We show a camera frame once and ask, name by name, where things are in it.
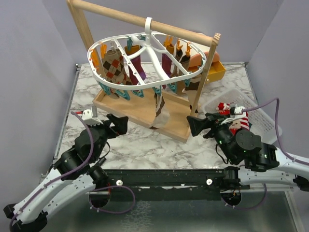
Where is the wooden hanger rack stand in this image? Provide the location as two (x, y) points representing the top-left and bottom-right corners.
(67, 0), (221, 143)

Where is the teal clothespin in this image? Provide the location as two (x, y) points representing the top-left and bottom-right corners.
(116, 89), (131, 101)
(132, 89), (144, 98)

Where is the toy drawer cabinet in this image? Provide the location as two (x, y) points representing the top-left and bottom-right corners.
(189, 43), (226, 83)

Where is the white plastic basket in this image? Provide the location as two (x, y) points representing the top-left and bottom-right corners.
(201, 88), (277, 144)

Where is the white oval clip hanger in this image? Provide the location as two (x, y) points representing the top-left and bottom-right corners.
(87, 17), (207, 95)

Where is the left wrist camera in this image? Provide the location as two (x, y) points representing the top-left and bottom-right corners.
(74, 105), (102, 126)

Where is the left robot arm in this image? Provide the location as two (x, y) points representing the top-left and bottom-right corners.
(4, 110), (128, 232)

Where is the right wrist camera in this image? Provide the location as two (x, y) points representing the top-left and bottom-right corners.
(221, 103), (246, 125)

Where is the beige brown striped sock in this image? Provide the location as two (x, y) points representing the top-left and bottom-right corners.
(182, 77), (201, 109)
(149, 93), (170, 130)

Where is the orange clothespin holding socks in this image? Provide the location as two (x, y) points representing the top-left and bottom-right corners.
(176, 39), (183, 52)

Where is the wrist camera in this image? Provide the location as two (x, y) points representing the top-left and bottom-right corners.
(221, 103), (246, 125)
(74, 105), (102, 126)

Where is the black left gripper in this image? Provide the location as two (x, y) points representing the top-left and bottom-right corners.
(87, 114), (129, 162)

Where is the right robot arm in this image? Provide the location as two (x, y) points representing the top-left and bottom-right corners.
(187, 113), (309, 191)

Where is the argyle patterned sock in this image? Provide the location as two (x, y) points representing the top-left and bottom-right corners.
(101, 49), (132, 86)

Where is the maroon striped sock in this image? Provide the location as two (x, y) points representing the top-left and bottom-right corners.
(162, 43), (174, 77)
(125, 45), (146, 85)

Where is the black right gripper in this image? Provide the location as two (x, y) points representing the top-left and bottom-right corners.
(186, 112), (236, 163)

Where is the red white striped sock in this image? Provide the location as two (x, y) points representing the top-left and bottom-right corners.
(216, 102), (250, 136)

